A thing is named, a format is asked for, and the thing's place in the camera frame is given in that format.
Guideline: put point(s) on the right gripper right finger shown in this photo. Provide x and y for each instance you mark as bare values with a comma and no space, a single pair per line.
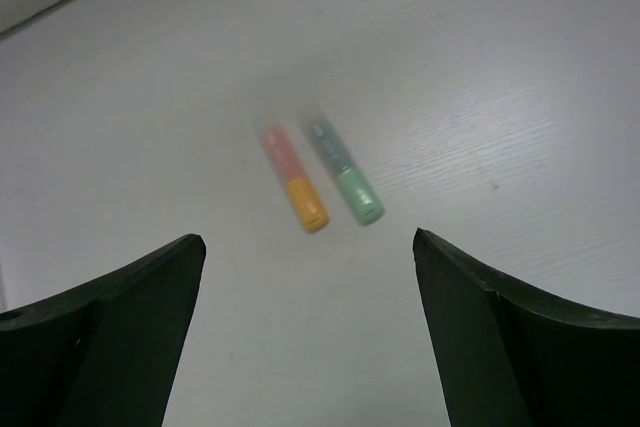
511,354

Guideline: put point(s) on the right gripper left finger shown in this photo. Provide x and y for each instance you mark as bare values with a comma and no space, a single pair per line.
104,353

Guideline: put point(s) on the green highlighter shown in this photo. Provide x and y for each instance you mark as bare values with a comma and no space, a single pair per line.
355,188

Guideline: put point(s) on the orange highlighter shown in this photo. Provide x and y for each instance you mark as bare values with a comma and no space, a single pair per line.
298,188

